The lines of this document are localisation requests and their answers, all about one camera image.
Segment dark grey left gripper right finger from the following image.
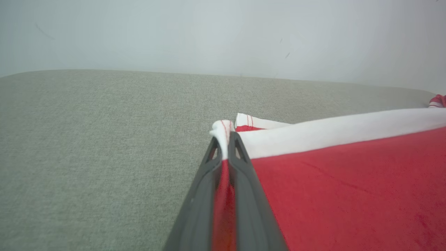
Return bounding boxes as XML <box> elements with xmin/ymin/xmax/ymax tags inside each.
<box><xmin>228</xmin><ymin>131</ymin><xmax>289</xmax><ymax>251</ymax></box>

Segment red basketball jersey number 23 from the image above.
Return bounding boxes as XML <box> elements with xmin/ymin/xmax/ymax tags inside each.
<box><xmin>428</xmin><ymin>94</ymin><xmax>446</xmax><ymax>109</ymax></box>

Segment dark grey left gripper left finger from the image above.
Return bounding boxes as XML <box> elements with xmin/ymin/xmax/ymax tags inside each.
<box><xmin>163</xmin><ymin>136</ymin><xmax>224</xmax><ymax>251</ymax></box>

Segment red shorts with white band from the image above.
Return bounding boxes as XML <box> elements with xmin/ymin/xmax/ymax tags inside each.
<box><xmin>209</xmin><ymin>107</ymin><xmax>446</xmax><ymax>251</ymax></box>

